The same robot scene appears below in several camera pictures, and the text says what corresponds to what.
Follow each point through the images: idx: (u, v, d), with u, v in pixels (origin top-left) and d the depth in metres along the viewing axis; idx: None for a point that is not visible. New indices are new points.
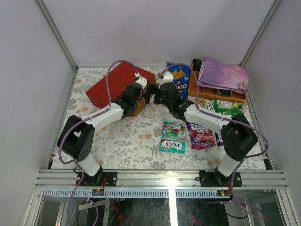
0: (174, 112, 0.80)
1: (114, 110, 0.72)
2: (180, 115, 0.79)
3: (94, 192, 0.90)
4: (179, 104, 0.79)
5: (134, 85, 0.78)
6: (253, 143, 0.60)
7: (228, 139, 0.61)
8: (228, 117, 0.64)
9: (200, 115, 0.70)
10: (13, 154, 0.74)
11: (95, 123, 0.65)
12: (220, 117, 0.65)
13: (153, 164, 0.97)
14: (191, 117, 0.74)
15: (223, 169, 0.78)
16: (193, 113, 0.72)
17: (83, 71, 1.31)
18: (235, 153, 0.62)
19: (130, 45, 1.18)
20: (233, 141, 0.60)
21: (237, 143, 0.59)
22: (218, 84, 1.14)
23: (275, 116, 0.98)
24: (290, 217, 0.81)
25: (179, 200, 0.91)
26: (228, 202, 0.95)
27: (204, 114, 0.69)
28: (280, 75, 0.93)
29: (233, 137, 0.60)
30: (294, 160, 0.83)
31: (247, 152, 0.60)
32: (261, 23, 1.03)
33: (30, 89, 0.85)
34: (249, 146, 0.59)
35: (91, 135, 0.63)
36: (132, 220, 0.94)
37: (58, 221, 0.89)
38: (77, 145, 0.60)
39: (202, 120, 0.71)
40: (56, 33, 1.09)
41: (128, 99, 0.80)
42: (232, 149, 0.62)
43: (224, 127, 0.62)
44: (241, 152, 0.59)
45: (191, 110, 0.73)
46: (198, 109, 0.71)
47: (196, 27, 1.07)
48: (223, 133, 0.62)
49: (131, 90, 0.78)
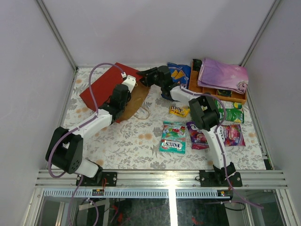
0: (164, 91, 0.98)
1: (102, 117, 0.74)
2: (168, 94, 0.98)
3: (94, 192, 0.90)
4: (169, 85, 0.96)
5: (120, 89, 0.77)
6: (213, 117, 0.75)
7: (192, 109, 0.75)
8: (198, 94, 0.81)
9: (180, 92, 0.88)
10: (13, 154, 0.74)
11: (83, 133, 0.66)
12: (192, 94, 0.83)
13: (153, 164, 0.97)
14: (175, 94, 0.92)
15: (216, 162, 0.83)
16: (176, 91, 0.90)
17: (83, 71, 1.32)
18: (198, 123, 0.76)
19: (131, 45, 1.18)
20: (197, 112, 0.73)
21: (199, 114, 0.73)
22: (218, 84, 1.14)
23: (274, 115, 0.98)
24: (290, 217, 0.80)
25: (179, 200, 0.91)
26: (228, 202, 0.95)
27: (184, 92, 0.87)
28: (280, 75, 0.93)
29: (197, 108, 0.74)
30: (293, 160, 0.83)
31: (207, 124, 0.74)
32: (262, 23, 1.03)
33: (29, 89, 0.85)
34: (208, 120, 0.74)
35: (81, 146, 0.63)
36: (132, 220, 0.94)
37: (58, 221, 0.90)
38: (67, 157, 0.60)
39: (182, 97, 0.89)
40: (56, 33, 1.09)
41: (115, 103, 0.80)
42: (196, 120, 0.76)
43: (192, 99, 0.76)
44: (202, 122, 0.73)
45: (174, 89, 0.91)
46: (180, 88, 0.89)
47: (196, 27, 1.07)
48: (190, 104, 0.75)
49: (117, 94, 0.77)
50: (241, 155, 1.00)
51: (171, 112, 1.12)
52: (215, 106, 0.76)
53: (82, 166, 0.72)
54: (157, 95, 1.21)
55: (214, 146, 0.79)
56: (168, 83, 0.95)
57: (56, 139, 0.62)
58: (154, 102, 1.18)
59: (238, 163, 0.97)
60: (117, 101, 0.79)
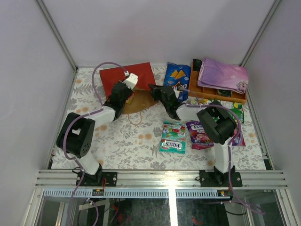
0: (170, 112, 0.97)
1: (107, 110, 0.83)
2: (174, 115, 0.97)
3: (94, 192, 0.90)
4: (174, 106, 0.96)
5: (117, 89, 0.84)
6: (229, 127, 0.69)
7: (204, 122, 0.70)
8: (205, 105, 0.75)
9: (186, 108, 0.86)
10: (13, 154, 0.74)
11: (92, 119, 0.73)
12: (199, 107, 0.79)
13: (153, 164, 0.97)
14: (182, 112, 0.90)
15: (219, 164, 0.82)
16: (183, 108, 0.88)
17: (83, 71, 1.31)
18: (213, 136, 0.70)
19: (131, 45, 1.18)
20: (209, 124, 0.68)
21: (212, 126, 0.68)
22: (218, 84, 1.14)
23: (274, 115, 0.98)
24: (290, 217, 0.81)
25: (179, 200, 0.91)
26: (228, 202, 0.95)
27: (190, 108, 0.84)
28: (280, 75, 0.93)
29: (209, 119, 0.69)
30: (293, 160, 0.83)
31: (223, 135, 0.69)
32: (262, 23, 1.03)
33: (29, 89, 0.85)
34: (224, 130, 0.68)
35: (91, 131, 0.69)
36: (132, 220, 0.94)
37: (58, 221, 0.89)
38: (79, 137, 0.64)
39: (191, 113, 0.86)
40: (56, 33, 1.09)
41: (116, 102, 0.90)
42: (209, 133, 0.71)
43: (201, 110, 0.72)
44: (218, 134, 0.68)
45: (180, 107, 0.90)
46: (186, 105, 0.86)
47: (196, 27, 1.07)
48: (200, 117, 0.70)
49: (116, 94, 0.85)
50: (241, 155, 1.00)
51: None
52: (227, 114, 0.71)
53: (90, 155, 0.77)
54: None
55: (223, 155, 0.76)
56: (173, 104, 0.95)
57: (67, 124, 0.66)
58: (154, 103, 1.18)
59: (238, 163, 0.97)
60: (117, 99, 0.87)
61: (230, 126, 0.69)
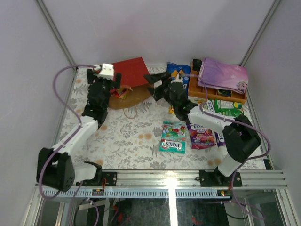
0: (178, 114, 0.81)
1: (87, 125, 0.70)
2: (184, 117, 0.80)
3: (94, 192, 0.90)
4: (183, 106, 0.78)
5: (91, 96, 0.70)
6: (255, 147, 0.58)
7: (230, 139, 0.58)
8: (231, 118, 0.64)
9: (203, 116, 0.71)
10: (13, 153, 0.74)
11: (69, 148, 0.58)
12: (223, 118, 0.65)
13: (153, 164, 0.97)
14: (194, 118, 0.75)
15: (223, 168, 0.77)
16: (197, 115, 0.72)
17: (83, 71, 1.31)
18: (236, 155, 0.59)
19: (130, 45, 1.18)
20: (236, 142, 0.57)
21: (240, 145, 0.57)
22: (218, 83, 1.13)
23: (275, 115, 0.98)
24: (290, 217, 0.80)
25: (179, 200, 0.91)
26: (228, 202, 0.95)
27: (209, 115, 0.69)
28: (280, 75, 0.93)
29: (236, 137, 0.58)
30: (293, 160, 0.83)
31: (248, 155, 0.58)
32: (261, 24, 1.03)
33: (29, 89, 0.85)
34: (250, 150, 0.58)
35: (70, 165, 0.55)
36: (132, 220, 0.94)
37: (58, 221, 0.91)
38: (58, 181, 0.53)
39: (206, 122, 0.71)
40: (55, 32, 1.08)
41: (98, 108, 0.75)
42: (233, 149, 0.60)
43: (226, 127, 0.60)
44: (243, 154, 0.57)
45: (194, 112, 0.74)
46: (202, 110, 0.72)
47: (196, 27, 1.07)
48: (226, 133, 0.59)
49: (93, 100, 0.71)
50: None
51: (171, 112, 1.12)
52: (255, 132, 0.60)
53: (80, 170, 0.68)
54: None
55: (233, 166, 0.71)
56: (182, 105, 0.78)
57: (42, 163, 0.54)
58: (154, 103, 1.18)
59: None
60: (97, 105, 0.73)
61: (256, 145, 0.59)
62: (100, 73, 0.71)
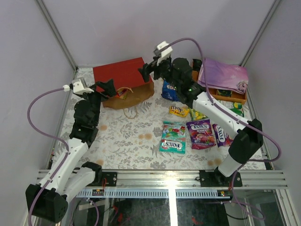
0: (181, 96, 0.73)
1: (75, 150, 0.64)
2: (187, 100, 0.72)
3: (94, 192, 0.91)
4: (188, 88, 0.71)
5: (77, 115, 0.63)
6: (256, 149, 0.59)
7: (240, 146, 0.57)
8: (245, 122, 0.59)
9: (211, 108, 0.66)
10: (13, 153, 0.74)
11: (57, 183, 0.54)
12: (237, 120, 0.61)
13: (153, 164, 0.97)
14: (200, 107, 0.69)
15: (224, 169, 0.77)
16: (205, 105, 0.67)
17: (83, 71, 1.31)
18: (238, 156, 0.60)
19: (130, 45, 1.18)
20: (245, 149, 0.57)
21: (247, 151, 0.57)
22: (218, 83, 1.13)
23: (275, 115, 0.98)
24: (290, 217, 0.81)
25: (179, 200, 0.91)
26: (228, 202, 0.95)
27: (218, 108, 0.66)
28: (280, 75, 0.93)
29: (247, 144, 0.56)
30: (294, 160, 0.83)
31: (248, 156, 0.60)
32: (261, 24, 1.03)
33: (30, 89, 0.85)
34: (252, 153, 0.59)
35: (61, 198, 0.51)
36: (132, 220, 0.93)
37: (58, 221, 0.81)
38: (49, 214, 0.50)
39: (214, 115, 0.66)
40: (56, 32, 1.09)
41: (86, 126, 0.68)
42: (237, 152, 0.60)
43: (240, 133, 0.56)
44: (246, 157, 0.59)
45: (202, 101, 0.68)
46: (212, 102, 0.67)
47: (196, 27, 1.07)
48: (239, 139, 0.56)
49: (79, 119, 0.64)
50: None
51: (171, 112, 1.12)
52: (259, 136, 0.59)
53: (73, 189, 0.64)
54: (157, 95, 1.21)
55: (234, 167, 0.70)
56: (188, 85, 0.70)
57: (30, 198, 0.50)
58: (154, 102, 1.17)
59: None
60: (85, 123, 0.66)
61: (257, 147, 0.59)
62: (74, 92, 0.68)
